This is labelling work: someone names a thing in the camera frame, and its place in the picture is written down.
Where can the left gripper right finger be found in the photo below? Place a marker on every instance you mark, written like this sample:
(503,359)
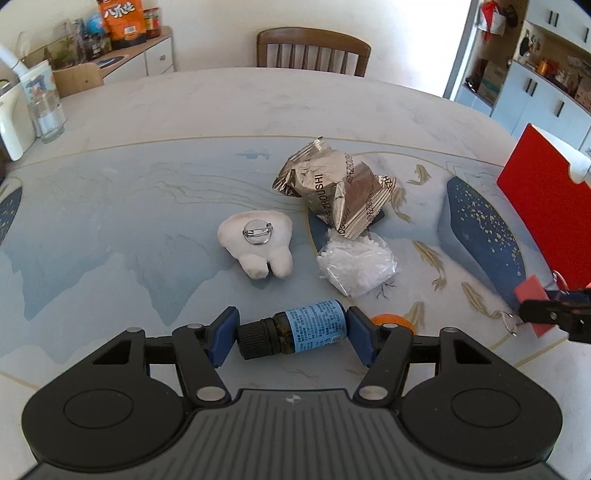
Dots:
(385,351)

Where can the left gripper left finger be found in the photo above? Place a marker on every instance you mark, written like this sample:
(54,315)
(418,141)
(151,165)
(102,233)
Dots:
(199,350)

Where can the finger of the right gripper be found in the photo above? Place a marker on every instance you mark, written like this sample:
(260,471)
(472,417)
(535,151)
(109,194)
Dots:
(570,311)

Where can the orange tangerine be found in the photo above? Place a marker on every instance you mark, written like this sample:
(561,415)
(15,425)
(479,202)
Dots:
(393,319)

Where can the pink keychain tag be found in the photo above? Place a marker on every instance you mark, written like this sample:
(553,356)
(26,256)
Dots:
(530,289)

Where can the brown bottle blue label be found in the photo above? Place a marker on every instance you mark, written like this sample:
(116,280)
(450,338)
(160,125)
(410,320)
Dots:
(293,331)

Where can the white plush tooth badge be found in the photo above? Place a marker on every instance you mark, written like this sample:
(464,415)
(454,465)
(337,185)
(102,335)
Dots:
(259,241)

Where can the clear bag white pellets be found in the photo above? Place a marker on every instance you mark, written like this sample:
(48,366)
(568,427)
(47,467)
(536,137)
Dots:
(356,267)

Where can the red storage box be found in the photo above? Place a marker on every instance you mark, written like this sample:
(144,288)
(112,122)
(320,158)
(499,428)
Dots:
(547,181)

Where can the silver foil snack bag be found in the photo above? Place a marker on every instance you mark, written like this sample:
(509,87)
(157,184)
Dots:
(342,191)

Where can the light blue cabinet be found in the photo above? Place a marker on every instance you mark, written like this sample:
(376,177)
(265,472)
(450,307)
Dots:
(517,97)

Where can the white kettle appliance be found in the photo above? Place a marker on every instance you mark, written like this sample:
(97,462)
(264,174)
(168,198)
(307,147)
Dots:
(17,129)

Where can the clear drinking glass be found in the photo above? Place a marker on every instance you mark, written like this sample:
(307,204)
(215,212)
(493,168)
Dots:
(48,116)

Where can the white sideboard cabinet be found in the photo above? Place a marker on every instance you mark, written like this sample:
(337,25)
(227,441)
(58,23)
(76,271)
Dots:
(152,58)

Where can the small wooden box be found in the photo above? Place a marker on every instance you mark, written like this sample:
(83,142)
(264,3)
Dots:
(77,79)

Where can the printed paper cup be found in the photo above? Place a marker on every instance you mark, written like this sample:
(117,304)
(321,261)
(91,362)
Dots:
(39,85)

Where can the wooden chair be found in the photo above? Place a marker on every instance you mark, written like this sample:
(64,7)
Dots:
(301,48)

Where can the red lid jar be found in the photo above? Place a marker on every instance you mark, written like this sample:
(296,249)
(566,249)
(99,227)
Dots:
(152,22)

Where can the orange snack bag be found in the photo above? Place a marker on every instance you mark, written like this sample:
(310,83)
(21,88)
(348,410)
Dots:
(123,22)

